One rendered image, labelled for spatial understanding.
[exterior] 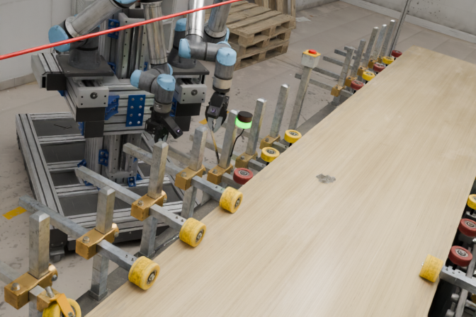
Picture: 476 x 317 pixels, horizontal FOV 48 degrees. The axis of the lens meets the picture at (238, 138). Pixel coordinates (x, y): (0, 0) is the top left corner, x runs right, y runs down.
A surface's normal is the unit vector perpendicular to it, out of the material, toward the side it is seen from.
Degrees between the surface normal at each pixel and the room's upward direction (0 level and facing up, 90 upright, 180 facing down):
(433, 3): 90
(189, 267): 0
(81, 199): 0
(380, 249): 0
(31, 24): 90
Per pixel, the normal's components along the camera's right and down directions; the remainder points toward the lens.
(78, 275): 0.18, -0.87
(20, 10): 0.82, 0.40
